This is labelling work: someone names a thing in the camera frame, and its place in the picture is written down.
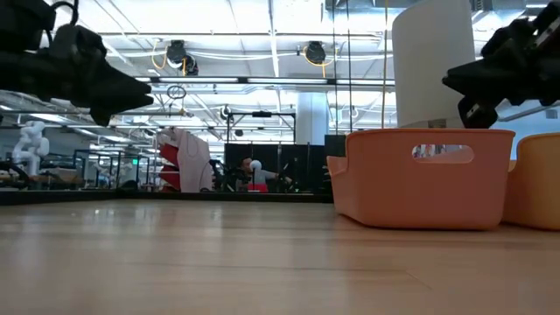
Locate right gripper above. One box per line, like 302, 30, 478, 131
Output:
441, 0, 560, 130

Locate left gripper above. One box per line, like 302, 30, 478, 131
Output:
0, 25, 155, 128

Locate white shade table lamp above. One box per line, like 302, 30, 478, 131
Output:
391, 0, 477, 130

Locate yellow plastic bin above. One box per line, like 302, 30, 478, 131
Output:
501, 132, 560, 232

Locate orange plastic bin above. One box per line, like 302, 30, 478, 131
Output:
325, 128, 516, 232

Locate black workstation frames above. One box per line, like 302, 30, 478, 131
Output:
72, 148, 152, 192

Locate person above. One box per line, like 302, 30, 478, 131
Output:
238, 157, 293, 193

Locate white round column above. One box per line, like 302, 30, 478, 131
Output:
296, 91, 328, 145

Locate black ceiling cable reel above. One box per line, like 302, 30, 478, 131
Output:
304, 39, 328, 67
164, 38, 200, 76

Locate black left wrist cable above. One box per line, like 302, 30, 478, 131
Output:
48, 0, 81, 28

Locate black gantry frame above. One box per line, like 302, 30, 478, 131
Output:
226, 110, 297, 145

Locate ceiling light rail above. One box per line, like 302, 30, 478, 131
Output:
135, 74, 396, 88

